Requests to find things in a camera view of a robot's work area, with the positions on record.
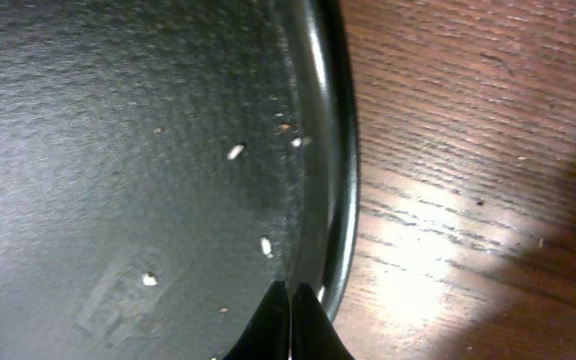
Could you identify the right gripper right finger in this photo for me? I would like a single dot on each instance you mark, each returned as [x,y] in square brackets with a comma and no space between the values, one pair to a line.
[313,336]

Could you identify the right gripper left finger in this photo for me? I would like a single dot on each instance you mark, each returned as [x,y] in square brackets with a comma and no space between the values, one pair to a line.
[266,337]

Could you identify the round black serving tray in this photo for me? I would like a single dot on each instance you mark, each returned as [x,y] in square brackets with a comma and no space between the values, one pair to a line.
[162,163]

